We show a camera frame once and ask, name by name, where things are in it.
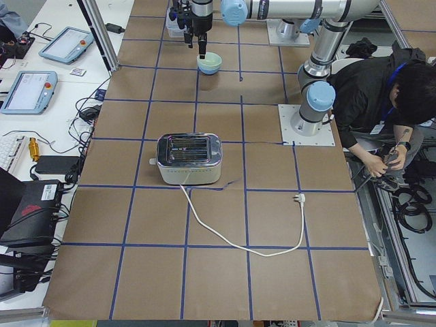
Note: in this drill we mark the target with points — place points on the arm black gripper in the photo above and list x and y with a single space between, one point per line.
198 23

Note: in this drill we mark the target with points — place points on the green bowl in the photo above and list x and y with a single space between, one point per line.
211 58

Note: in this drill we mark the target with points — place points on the blue bowl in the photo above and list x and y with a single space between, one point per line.
207 69

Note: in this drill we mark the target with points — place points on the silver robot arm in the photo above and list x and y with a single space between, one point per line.
287 30
312 27

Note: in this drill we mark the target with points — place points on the clear plastic food container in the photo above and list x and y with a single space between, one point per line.
172 26

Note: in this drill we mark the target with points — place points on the black power adapter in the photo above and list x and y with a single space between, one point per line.
113 28

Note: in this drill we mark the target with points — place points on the cream and chrome toaster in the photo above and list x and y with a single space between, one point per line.
189 158

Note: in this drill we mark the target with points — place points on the upper teach pendant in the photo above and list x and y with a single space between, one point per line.
67 46

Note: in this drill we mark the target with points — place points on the teach pendant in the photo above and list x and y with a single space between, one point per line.
30 93
67 46

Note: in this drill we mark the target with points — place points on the lower teach pendant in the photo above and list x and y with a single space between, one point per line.
30 93

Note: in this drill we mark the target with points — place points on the person in black hoodie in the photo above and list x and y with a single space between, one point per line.
379 104

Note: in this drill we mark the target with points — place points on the white keyboard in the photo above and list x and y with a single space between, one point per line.
12 148

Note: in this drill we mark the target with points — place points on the black computer box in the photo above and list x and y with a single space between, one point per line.
28 210

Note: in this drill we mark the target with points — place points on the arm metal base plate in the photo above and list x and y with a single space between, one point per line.
296 131
274 40

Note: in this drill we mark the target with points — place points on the aluminium frame post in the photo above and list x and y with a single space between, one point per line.
91 13

